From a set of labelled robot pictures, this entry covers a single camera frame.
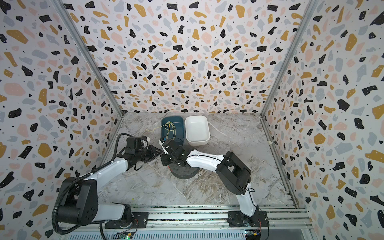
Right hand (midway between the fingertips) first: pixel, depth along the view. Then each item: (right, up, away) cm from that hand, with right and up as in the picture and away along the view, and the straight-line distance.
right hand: (158, 154), depth 84 cm
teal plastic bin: (+7, +20, +31) cm, 37 cm away
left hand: (+1, +3, +3) cm, 4 cm away
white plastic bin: (+21, +14, +25) cm, 36 cm away
